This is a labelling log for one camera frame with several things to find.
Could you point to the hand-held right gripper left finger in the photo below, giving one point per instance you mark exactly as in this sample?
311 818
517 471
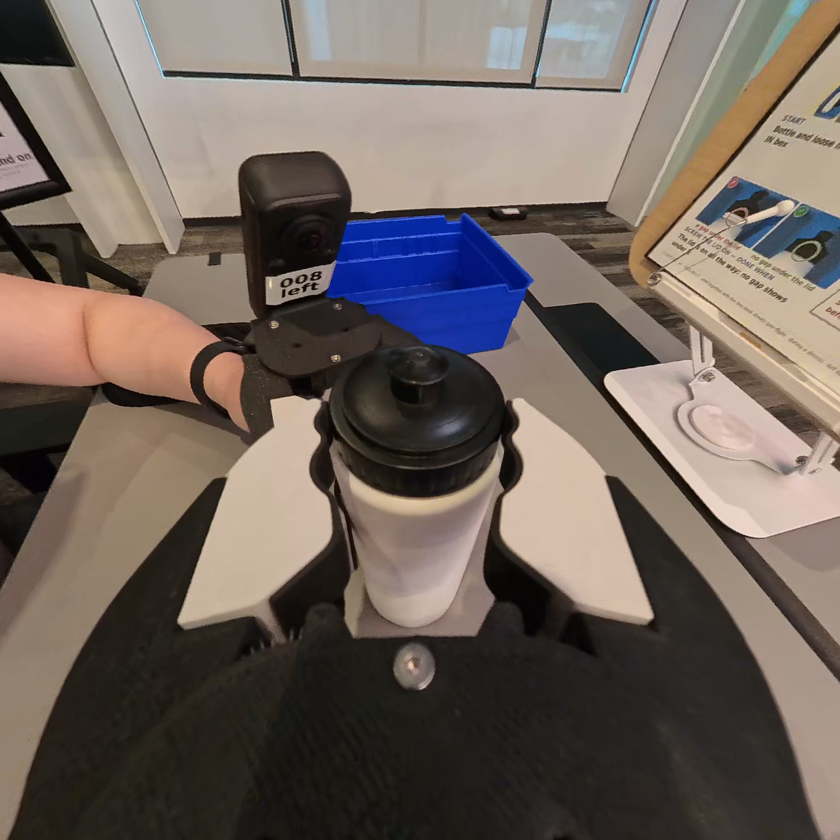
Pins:
256 525

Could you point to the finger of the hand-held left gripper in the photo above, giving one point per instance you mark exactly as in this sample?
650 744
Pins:
289 403
351 544

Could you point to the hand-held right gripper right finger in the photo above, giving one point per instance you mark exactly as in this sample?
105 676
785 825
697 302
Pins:
564 525

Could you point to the white plastic bottle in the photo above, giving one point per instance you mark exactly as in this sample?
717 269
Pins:
413 564

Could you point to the black bottle lid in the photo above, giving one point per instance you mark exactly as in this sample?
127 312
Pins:
413 433

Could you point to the blue plastic bin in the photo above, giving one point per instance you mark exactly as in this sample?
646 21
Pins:
426 321

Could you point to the person's left forearm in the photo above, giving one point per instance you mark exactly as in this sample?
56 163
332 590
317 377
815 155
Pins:
98 328

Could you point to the person's left hand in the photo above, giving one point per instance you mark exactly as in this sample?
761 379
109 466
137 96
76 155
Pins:
226 390

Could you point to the black wrist band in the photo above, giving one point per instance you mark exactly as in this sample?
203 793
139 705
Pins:
197 374

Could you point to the white stand base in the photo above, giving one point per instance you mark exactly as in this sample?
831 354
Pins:
656 400

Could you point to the framed glass window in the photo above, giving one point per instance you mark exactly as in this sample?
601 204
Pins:
223 33

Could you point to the black device on floor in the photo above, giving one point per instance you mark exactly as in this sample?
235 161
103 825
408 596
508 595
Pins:
508 212

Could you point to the black framed poster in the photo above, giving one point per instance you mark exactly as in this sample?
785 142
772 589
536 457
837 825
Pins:
19 170

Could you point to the printed instruction sheet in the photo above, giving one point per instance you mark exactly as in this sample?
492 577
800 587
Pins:
754 275

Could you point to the wooden document board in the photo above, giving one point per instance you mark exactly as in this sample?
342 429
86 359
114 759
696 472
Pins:
695 164

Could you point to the large black wall panel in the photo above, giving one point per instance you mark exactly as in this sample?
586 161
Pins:
33 33

